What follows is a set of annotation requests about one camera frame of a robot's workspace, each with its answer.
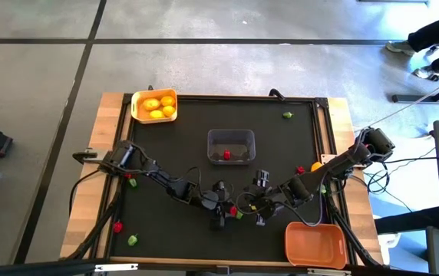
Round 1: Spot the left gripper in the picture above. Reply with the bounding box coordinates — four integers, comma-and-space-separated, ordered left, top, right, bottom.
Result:
200, 179, 239, 232

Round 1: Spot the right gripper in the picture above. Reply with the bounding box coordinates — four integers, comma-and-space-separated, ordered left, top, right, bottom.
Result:
242, 169, 288, 228

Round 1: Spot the grey translucent plastic basket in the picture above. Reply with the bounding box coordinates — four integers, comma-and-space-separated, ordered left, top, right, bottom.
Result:
206, 128, 257, 166

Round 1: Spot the orange plastic basket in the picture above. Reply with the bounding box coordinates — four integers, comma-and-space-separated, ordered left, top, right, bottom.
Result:
283, 221, 348, 270

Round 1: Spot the black rig strut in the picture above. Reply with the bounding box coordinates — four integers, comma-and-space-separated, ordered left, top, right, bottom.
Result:
65, 187, 124, 261
326, 202, 384, 268

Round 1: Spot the black clamp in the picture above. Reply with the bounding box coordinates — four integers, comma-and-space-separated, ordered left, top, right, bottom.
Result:
268, 88, 286, 102

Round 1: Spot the yellow plastic basket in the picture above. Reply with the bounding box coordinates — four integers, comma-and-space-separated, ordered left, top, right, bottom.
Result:
130, 87, 179, 125

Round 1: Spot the person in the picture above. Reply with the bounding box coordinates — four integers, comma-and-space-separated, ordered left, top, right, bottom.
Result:
372, 205, 439, 254
385, 11, 439, 82

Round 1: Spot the black rig crossbar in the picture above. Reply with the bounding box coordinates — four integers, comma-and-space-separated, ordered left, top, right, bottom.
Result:
0, 259, 439, 276

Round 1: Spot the silver metal bracket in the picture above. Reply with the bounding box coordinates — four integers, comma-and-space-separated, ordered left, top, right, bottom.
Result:
306, 268, 352, 276
94, 262, 139, 273

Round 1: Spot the black aluminium table frame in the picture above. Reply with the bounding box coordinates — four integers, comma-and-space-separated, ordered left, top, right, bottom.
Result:
104, 93, 343, 265

